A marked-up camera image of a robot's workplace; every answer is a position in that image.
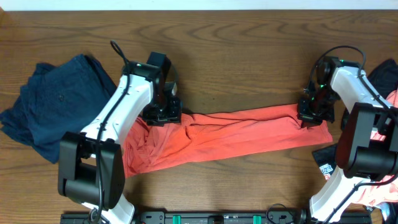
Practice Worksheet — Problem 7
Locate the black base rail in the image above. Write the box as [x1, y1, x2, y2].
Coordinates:
[60, 209, 373, 224]

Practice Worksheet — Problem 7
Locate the pink and black jersey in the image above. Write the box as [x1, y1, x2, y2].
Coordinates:
[312, 58, 398, 208]

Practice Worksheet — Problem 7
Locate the black camera cable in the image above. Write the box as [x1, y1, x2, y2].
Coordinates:
[93, 39, 131, 224]
[306, 45, 398, 110]

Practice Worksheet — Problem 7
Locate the black left camera cable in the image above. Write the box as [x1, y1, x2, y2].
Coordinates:
[93, 39, 131, 224]

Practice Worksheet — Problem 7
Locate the navy blue folded garment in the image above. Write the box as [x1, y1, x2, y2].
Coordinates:
[1, 54, 116, 164]

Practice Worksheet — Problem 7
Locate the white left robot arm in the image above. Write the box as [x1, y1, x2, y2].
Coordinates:
[58, 60, 182, 223]

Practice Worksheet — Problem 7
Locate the red soccer t-shirt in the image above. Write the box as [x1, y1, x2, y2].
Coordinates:
[123, 104, 333, 177]

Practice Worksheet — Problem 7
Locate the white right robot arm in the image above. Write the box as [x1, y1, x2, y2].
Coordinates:
[298, 56, 397, 223]

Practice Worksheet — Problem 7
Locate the black right camera cable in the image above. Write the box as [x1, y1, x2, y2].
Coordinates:
[306, 45, 398, 110]

